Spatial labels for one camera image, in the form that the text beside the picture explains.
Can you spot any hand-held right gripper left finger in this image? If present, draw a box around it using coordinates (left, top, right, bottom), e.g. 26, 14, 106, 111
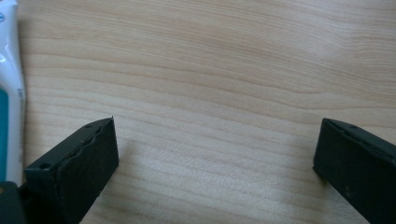
23, 116, 120, 224

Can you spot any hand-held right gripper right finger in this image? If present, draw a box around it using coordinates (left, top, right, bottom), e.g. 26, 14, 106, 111
312, 118, 396, 224

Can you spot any white and teal tube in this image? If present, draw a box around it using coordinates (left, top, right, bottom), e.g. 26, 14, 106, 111
0, 0, 28, 188

